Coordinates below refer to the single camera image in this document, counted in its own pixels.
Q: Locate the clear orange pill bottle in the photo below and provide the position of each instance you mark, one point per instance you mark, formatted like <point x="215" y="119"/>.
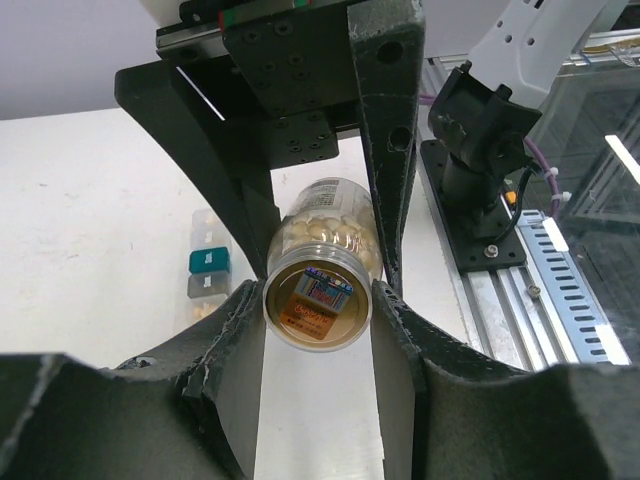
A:
<point x="322" y="262"/>

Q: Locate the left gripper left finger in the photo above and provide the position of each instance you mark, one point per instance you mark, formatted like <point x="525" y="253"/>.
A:
<point x="186" y="409"/>

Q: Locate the white slotted cable duct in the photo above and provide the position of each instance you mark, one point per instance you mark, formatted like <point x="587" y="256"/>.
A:
<point x="588" y="329"/>

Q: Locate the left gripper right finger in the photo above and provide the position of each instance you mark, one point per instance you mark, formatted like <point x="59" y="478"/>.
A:
<point x="447" y="411"/>

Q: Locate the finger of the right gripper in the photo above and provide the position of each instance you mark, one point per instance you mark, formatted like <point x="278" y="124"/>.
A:
<point x="220" y="161"/>
<point x="387" y="40"/>

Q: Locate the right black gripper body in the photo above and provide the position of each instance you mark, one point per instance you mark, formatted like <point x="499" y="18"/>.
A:
<point x="280" y="72"/>

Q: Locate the right black mount plate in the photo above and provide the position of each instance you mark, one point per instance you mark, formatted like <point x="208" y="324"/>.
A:
<point x="472" y="214"/>

